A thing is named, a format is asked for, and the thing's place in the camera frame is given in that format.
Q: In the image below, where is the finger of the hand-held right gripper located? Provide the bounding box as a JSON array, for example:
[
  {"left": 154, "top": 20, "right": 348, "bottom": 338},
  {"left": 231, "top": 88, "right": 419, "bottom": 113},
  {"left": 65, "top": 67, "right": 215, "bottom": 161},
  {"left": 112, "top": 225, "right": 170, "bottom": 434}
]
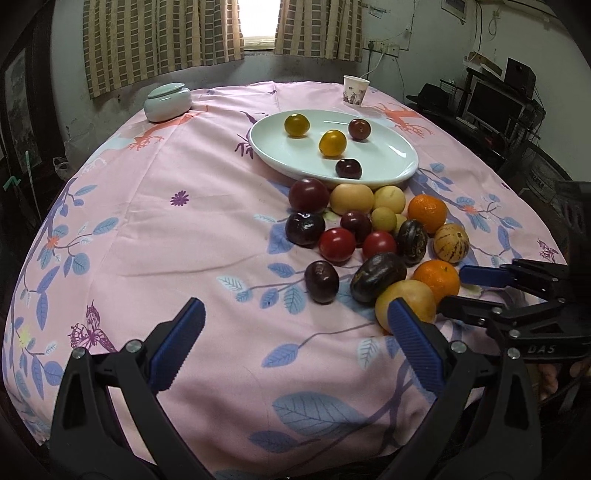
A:
[
  {"left": 436, "top": 294, "right": 568, "bottom": 334},
  {"left": 459, "top": 258, "right": 571, "bottom": 302}
]

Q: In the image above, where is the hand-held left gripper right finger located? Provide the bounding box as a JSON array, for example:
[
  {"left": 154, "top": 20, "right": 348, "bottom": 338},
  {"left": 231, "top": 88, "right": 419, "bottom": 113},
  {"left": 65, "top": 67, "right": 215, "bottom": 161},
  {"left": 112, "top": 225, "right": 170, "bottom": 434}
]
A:
[{"left": 387, "top": 298, "right": 543, "bottom": 480}]

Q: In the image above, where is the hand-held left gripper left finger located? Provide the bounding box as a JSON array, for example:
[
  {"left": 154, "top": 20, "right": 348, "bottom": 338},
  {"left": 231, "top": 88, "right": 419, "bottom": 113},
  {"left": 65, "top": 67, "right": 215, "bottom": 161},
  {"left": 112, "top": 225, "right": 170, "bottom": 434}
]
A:
[{"left": 50, "top": 298, "right": 206, "bottom": 480}]

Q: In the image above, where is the orange mandarin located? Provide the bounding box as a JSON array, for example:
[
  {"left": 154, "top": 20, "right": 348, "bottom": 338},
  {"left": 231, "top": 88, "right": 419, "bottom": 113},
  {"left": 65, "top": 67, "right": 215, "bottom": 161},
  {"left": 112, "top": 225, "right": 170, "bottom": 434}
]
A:
[
  {"left": 407, "top": 194, "right": 448, "bottom": 234},
  {"left": 412, "top": 259, "right": 461, "bottom": 305}
]

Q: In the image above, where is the pale striped pepino melon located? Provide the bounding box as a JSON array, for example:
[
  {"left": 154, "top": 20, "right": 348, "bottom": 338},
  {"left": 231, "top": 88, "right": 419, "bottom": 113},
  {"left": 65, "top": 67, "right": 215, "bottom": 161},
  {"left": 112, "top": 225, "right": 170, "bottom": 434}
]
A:
[{"left": 433, "top": 223, "right": 470, "bottom": 264}]

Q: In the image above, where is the large yellow-orange round fruit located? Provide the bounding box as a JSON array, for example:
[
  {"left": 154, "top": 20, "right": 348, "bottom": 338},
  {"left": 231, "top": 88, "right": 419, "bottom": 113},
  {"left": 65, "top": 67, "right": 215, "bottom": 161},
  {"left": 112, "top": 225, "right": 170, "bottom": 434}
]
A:
[{"left": 375, "top": 280, "right": 437, "bottom": 335}]

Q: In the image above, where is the long dark purple pepino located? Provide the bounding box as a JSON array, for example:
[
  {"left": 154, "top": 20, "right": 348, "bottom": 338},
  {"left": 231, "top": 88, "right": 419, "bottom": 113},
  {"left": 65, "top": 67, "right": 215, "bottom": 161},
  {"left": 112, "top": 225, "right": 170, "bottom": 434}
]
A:
[{"left": 350, "top": 253, "right": 408, "bottom": 304}]

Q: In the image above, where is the dark striped pepino melon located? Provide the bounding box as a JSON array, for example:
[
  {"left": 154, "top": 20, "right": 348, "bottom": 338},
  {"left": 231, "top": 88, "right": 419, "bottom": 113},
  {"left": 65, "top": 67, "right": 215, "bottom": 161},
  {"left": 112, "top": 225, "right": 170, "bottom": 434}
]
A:
[{"left": 396, "top": 219, "right": 428, "bottom": 266}]

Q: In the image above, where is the red tomato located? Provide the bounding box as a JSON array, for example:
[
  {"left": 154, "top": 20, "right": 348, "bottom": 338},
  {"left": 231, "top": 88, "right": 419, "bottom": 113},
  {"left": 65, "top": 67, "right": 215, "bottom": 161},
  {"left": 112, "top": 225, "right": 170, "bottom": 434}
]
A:
[
  {"left": 362, "top": 231, "right": 398, "bottom": 260},
  {"left": 318, "top": 227, "right": 356, "bottom": 263}
]

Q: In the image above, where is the oval dark purple plum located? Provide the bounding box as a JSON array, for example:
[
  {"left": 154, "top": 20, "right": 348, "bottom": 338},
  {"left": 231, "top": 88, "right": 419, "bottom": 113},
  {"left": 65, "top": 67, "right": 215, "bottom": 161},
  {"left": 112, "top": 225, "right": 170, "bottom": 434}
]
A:
[{"left": 304, "top": 261, "right": 340, "bottom": 304}]

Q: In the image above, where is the white oval plate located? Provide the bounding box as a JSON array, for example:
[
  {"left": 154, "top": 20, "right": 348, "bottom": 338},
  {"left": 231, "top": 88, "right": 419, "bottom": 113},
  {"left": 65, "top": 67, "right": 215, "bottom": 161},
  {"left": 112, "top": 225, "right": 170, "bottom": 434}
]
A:
[{"left": 248, "top": 110, "right": 419, "bottom": 186}]

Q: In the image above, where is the person's right hand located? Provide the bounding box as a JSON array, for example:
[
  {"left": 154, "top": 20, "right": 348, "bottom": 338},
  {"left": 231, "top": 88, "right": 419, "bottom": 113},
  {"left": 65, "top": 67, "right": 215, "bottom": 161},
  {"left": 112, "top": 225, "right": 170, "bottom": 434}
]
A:
[{"left": 537, "top": 361, "right": 591, "bottom": 403}]

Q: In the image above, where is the pink floral tablecloth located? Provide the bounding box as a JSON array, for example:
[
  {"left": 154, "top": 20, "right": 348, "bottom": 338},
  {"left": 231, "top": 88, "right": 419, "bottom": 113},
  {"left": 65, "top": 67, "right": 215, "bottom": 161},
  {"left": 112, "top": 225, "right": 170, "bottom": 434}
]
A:
[{"left": 2, "top": 80, "right": 571, "bottom": 480}]

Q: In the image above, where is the black fan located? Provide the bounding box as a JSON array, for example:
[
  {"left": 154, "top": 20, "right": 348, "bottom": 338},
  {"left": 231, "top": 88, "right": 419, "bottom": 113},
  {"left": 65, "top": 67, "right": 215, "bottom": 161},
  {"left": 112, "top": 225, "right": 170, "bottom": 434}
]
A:
[{"left": 517, "top": 138, "right": 578, "bottom": 204}]

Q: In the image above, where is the round yellow apricot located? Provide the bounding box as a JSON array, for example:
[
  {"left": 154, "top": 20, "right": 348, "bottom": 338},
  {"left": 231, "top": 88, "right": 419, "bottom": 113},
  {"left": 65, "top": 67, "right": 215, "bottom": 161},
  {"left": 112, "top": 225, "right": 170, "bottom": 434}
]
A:
[{"left": 373, "top": 185, "right": 406, "bottom": 214}]

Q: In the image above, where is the medium dark red plum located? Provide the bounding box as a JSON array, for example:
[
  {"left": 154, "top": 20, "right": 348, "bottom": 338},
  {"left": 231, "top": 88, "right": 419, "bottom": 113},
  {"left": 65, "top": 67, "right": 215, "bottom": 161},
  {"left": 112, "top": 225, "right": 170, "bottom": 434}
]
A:
[{"left": 340, "top": 210, "right": 373, "bottom": 243}]

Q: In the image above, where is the glossy dark heart-shaped plum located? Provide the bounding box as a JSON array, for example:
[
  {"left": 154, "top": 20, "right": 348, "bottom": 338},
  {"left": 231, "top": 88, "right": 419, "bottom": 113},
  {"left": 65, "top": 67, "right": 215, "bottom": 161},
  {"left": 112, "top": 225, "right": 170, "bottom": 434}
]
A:
[{"left": 285, "top": 212, "right": 327, "bottom": 248}]

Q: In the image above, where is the computer monitor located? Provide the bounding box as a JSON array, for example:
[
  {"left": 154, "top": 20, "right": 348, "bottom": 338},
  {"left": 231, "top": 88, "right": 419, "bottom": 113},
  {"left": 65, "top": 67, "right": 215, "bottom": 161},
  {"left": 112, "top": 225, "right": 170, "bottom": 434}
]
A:
[{"left": 464, "top": 76, "right": 527, "bottom": 127}]

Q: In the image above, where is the small dark purple plum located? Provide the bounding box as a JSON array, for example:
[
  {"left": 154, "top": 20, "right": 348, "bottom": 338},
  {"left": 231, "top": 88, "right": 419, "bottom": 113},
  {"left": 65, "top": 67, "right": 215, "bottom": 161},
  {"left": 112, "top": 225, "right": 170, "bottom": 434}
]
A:
[{"left": 335, "top": 158, "right": 362, "bottom": 180}]

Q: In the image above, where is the large dark red plum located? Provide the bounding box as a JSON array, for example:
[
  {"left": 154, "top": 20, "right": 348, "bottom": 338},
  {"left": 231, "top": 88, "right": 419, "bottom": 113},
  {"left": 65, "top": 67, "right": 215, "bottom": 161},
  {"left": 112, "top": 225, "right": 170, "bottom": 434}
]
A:
[{"left": 288, "top": 178, "right": 330, "bottom": 214}]

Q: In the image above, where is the black hat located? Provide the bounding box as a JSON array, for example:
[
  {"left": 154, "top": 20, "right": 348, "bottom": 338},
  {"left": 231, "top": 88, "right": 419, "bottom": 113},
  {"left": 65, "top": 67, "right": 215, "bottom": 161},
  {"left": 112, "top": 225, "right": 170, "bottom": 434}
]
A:
[{"left": 405, "top": 84, "right": 455, "bottom": 112}]

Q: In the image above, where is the orange-yellow plum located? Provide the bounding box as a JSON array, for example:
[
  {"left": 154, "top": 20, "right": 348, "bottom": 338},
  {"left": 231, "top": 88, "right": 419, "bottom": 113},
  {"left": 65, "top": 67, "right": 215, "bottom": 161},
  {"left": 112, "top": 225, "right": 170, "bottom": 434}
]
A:
[{"left": 318, "top": 130, "right": 347, "bottom": 158}]

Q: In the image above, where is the black speaker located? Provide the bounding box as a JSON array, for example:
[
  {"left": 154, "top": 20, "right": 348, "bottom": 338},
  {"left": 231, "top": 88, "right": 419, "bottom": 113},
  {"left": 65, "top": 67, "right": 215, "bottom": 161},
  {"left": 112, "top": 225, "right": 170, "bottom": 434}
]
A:
[{"left": 504, "top": 58, "right": 537, "bottom": 95}]

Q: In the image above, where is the cardboard box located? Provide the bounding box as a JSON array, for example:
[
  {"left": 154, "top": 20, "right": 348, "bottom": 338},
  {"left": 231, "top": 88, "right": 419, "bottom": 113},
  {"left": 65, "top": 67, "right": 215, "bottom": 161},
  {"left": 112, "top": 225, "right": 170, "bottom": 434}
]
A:
[{"left": 466, "top": 51, "right": 503, "bottom": 75}]

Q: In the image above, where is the printed paper cup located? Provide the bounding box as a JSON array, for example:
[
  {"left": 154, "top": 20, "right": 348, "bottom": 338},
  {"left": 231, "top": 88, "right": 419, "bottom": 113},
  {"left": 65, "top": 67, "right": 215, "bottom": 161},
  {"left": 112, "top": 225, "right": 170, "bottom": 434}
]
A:
[{"left": 343, "top": 75, "right": 371, "bottom": 107}]

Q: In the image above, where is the yellow plum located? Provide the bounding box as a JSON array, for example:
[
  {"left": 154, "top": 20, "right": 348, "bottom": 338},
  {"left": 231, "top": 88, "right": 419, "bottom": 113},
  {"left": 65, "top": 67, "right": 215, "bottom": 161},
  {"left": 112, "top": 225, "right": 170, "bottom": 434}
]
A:
[{"left": 284, "top": 113, "right": 310, "bottom": 138}]

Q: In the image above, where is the pale green lidded jar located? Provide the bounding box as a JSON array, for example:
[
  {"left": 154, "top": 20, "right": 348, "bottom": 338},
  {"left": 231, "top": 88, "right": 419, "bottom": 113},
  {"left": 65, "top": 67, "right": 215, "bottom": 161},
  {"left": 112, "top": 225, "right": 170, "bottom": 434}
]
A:
[{"left": 143, "top": 82, "right": 192, "bottom": 123}]

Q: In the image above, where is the framed picture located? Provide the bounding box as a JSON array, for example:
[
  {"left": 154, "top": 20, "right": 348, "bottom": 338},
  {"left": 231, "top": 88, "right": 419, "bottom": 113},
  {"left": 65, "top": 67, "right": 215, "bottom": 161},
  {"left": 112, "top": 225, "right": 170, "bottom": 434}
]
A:
[{"left": 0, "top": 48, "right": 35, "bottom": 153}]

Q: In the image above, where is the narrow striped brown curtain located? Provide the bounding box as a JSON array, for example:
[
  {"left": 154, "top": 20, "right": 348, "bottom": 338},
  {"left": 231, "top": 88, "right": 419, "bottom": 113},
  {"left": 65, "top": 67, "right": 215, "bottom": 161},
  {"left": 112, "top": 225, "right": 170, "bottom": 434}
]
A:
[{"left": 275, "top": 0, "right": 364, "bottom": 58}]

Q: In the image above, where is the wide striped brown curtain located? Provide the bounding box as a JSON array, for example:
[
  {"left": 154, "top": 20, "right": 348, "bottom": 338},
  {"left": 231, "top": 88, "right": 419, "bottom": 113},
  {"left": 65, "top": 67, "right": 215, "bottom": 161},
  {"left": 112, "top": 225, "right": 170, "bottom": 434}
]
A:
[{"left": 83, "top": 0, "right": 245, "bottom": 99}]

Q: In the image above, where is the window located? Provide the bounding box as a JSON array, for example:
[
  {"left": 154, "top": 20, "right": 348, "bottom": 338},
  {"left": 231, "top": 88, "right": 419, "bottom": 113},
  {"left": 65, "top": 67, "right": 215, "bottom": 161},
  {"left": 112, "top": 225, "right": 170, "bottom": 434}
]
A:
[{"left": 238, "top": 0, "right": 281, "bottom": 49}]

